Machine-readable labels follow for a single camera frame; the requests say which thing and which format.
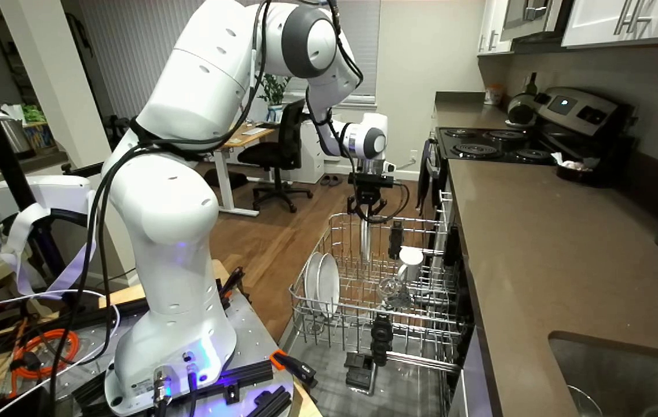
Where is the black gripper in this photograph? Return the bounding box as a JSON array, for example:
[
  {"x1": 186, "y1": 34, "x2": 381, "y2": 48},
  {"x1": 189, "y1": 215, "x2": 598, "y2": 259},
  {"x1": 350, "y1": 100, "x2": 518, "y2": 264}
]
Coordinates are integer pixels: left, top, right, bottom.
[{"x1": 345, "y1": 168, "x2": 398, "y2": 225}]

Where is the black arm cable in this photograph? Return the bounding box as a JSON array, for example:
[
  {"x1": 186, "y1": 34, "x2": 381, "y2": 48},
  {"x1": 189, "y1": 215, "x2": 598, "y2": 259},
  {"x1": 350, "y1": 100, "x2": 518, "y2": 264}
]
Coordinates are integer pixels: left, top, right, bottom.
[{"x1": 39, "y1": 0, "x2": 418, "y2": 417}]

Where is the white ceramic mug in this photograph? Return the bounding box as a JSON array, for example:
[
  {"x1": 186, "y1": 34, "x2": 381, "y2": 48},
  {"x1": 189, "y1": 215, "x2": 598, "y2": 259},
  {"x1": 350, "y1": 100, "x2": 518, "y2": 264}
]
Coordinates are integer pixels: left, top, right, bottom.
[{"x1": 396, "y1": 244, "x2": 426, "y2": 285}]

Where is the dark tumbler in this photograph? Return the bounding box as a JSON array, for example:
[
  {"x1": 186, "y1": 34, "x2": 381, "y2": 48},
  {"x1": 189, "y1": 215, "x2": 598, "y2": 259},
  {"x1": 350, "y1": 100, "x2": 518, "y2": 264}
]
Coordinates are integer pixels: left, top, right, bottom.
[{"x1": 386, "y1": 220, "x2": 407, "y2": 262}]

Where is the white drawer unit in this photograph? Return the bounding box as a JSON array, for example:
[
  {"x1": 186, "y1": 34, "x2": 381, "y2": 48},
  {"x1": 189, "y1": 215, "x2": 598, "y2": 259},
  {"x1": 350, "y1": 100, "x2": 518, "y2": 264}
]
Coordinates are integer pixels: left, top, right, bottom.
[{"x1": 297, "y1": 123, "x2": 330, "y2": 188}]

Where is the steel kitchen sink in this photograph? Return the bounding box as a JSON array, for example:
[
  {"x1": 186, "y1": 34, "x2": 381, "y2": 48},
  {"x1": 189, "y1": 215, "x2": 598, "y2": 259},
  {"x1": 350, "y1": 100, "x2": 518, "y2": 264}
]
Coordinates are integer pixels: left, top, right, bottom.
[{"x1": 547, "y1": 328, "x2": 658, "y2": 417}]

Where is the black office chair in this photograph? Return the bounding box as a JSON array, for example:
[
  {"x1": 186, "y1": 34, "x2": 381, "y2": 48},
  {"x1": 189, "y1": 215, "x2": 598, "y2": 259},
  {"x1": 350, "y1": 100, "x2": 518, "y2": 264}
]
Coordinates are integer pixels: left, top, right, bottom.
[{"x1": 237, "y1": 98, "x2": 317, "y2": 215}]

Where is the dark bowl with paper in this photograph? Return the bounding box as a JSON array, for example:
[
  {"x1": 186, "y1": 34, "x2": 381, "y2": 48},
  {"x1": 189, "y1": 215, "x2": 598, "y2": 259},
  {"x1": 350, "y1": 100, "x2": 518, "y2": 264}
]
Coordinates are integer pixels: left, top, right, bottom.
[{"x1": 550, "y1": 147, "x2": 605, "y2": 188}]

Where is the wire dishwasher rack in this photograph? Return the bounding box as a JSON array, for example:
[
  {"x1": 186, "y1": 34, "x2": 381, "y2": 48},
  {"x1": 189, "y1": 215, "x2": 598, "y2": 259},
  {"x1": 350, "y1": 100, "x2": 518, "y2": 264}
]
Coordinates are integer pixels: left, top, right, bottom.
[{"x1": 288, "y1": 190, "x2": 476, "y2": 372}]

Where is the stainless black stove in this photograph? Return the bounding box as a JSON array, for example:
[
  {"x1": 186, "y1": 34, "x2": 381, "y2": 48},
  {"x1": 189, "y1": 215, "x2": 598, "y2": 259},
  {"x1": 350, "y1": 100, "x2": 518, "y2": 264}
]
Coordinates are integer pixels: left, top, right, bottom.
[{"x1": 418, "y1": 85, "x2": 635, "y2": 211}]

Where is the black cutlery basket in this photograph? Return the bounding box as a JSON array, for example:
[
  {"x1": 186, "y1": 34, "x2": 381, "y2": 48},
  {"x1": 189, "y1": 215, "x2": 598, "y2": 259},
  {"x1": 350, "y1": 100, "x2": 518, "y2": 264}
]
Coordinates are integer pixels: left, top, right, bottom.
[{"x1": 342, "y1": 311, "x2": 396, "y2": 394}]

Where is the wooden board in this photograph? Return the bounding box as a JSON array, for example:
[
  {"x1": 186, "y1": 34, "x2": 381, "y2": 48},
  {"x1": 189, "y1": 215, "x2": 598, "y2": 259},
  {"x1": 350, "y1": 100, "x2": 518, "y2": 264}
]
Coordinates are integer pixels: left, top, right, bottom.
[{"x1": 100, "y1": 258, "x2": 232, "y2": 313}]

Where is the black clamp bar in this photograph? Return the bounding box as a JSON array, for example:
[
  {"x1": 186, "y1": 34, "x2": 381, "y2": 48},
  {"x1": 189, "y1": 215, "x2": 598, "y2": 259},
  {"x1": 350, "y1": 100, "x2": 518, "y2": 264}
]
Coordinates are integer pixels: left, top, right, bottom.
[
  {"x1": 246, "y1": 385, "x2": 294, "y2": 417},
  {"x1": 213, "y1": 358, "x2": 279, "y2": 406}
]

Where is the white upper cabinet with handles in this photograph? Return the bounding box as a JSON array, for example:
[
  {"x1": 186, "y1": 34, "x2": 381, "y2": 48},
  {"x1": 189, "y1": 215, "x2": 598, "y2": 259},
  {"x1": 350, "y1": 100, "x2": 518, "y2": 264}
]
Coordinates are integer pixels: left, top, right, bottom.
[{"x1": 559, "y1": 0, "x2": 658, "y2": 51}]

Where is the open dishwasher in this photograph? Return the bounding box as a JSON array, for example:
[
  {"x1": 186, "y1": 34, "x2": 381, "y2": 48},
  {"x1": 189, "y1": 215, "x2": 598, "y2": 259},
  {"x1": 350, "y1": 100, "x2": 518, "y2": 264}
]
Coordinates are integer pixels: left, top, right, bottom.
[{"x1": 276, "y1": 182, "x2": 479, "y2": 417}]

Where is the pale purple strap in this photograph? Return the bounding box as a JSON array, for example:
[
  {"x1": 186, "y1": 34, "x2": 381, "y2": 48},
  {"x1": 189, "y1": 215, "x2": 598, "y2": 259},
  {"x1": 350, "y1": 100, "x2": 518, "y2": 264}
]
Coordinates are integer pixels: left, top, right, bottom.
[{"x1": 0, "y1": 201, "x2": 101, "y2": 303}]

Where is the white narrow upper cabinet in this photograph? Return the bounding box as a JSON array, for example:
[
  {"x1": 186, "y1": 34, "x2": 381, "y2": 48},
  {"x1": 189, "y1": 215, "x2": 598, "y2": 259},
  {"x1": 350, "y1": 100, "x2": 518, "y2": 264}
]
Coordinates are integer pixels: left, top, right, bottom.
[{"x1": 476, "y1": 0, "x2": 514, "y2": 58}]

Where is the green potted plant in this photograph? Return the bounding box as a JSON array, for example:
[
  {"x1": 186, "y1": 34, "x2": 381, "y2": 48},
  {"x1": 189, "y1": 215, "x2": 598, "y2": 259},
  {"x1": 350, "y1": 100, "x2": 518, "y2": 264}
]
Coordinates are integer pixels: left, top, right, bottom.
[{"x1": 259, "y1": 71, "x2": 294, "y2": 124}]

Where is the white wooden desk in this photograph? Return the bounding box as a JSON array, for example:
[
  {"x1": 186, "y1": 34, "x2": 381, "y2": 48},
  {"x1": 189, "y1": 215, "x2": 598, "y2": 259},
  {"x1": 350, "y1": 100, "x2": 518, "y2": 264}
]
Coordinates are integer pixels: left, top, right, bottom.
[{"x1": 199, "y1": 121, "x2": 282, "y2": 220}]

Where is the clear drinking glass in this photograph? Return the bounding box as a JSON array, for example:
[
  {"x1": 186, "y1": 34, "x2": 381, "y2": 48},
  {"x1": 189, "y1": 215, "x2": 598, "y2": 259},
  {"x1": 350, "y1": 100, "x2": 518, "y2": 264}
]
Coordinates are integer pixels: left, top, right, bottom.
[{"x1": 381, "y1": 278, "x2": 418, "y2": 313}]

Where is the white control box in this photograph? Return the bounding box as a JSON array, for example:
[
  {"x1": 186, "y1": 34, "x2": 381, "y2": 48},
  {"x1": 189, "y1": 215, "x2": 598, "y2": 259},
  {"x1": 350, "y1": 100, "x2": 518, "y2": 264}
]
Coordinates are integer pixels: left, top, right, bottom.
[{"x1": 0, "y1": 173, "x2": 101, "y2": 226}]

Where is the orange black clamp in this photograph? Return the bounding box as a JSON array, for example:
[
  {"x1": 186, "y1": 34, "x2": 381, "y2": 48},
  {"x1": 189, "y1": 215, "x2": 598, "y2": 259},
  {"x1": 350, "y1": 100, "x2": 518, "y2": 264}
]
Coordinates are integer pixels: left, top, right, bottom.
[{"x1": 268, "y1": 347, "x2": 319, "y2": 390}]

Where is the orange coiled cable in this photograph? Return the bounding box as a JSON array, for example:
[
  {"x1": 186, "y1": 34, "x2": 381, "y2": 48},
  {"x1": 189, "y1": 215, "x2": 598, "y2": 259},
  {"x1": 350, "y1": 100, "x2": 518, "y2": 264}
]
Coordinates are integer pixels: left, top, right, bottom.
[{"x1": 8, "y1": 327, "x2": 85, "y2": 383}]

